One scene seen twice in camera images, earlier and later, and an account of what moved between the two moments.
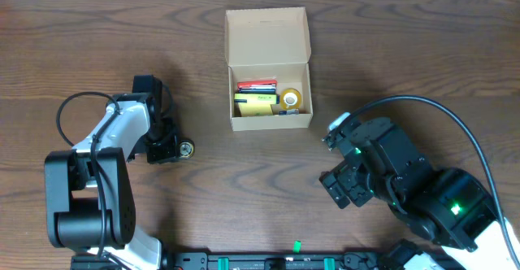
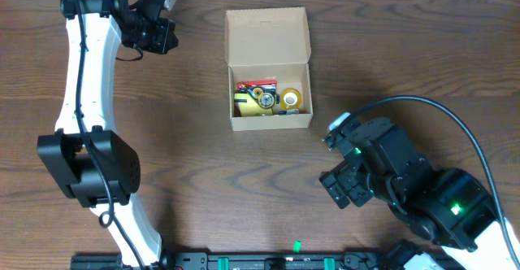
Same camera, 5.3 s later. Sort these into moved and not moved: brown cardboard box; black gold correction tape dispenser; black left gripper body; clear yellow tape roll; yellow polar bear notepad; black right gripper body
Moved: black gold correction tape dispenser; black left gripper body
Not moved: brown cardboard box; clear yellow tape roll; black right gripper body; yellow polar bear notepad
